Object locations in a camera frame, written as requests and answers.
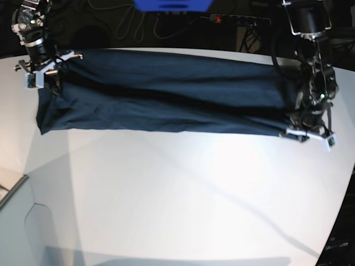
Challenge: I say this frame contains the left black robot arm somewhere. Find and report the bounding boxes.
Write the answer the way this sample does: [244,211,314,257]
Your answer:
[271,1,339,150]

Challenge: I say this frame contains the grey cable loops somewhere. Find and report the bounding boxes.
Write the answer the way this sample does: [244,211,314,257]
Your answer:
[115,11,178,42]

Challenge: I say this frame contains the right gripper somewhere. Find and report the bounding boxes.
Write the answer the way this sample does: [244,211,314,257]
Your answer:
[14,50,83,96]

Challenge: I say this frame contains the blue plastic box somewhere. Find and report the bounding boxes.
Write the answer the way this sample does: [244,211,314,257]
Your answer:
[134,0,213,12]

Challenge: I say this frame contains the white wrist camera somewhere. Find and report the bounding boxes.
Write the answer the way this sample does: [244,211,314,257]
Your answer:
[24,71,44,90]
[322,133,338,151]

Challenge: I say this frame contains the dark blue t-shirt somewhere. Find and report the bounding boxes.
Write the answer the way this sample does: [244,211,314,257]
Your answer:
[36,49,301,136]

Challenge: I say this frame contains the grey metal frame edge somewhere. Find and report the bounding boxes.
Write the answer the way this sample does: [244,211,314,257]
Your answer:
[0,175,29,209]

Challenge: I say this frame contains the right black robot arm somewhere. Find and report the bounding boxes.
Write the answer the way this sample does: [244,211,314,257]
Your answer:
[11,1,83,95]

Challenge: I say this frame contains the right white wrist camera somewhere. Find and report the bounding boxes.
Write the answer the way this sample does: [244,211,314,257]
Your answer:
[24,71,44,90]

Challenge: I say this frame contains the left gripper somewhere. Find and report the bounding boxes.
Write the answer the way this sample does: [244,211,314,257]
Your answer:
[280,110,334,143]

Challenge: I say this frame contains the black power strip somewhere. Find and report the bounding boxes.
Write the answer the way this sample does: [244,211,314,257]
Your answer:
[209,14,272,27]

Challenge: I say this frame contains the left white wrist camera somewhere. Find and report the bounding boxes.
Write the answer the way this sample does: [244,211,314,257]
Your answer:
[322,133,338,151]

